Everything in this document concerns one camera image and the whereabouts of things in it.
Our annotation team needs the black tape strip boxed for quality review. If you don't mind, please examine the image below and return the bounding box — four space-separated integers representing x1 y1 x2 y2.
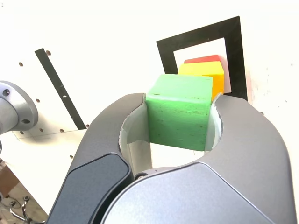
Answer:
34 48 87 130

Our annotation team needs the red cube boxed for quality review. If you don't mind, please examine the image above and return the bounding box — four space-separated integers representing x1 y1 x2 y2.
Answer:
184 55 222 65

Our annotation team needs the green cube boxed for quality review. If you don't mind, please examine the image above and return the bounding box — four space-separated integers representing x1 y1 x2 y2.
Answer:
144 74 214 152

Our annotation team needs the yellow cube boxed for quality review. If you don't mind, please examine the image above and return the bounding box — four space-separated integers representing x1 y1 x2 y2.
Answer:
177 61 225 103

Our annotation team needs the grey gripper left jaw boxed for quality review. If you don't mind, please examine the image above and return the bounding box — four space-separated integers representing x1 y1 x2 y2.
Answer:
46 92 154 224

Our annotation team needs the black tape square outline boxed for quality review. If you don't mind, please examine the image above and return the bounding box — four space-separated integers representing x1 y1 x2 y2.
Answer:
156 15 248 101

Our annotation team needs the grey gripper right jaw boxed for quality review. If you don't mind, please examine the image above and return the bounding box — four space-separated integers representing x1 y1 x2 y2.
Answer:
100 92 294 224

